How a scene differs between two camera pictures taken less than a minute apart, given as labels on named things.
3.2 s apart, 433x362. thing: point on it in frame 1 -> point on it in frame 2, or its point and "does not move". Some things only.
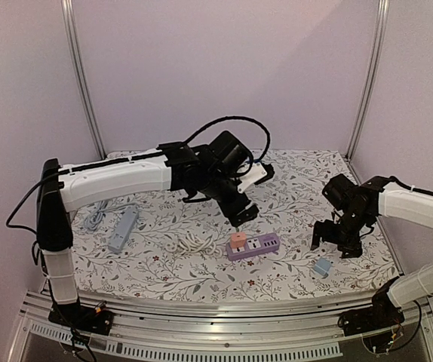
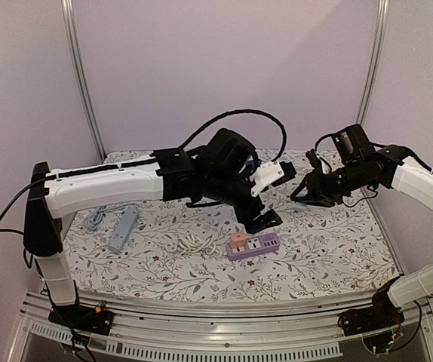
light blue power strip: x=123 y=228 does not move
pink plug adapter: x=237 y=240 does not move
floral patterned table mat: x=161 y=246 does not move
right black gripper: x=337 y=234 -> x=320 y=187
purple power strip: x=255 y=246 does not move
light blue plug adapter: x=322 y=265 -> x=301 y=206
